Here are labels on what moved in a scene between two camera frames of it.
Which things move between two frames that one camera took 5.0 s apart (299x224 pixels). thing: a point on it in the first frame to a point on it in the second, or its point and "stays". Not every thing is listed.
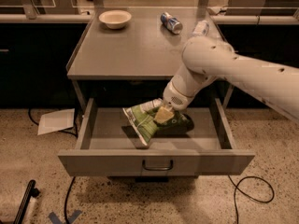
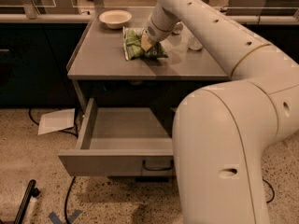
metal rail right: [251, 20] stays
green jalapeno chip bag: [142, 116] to [133, 48]
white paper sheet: [55, 121] stays
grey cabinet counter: [121, 44] stays
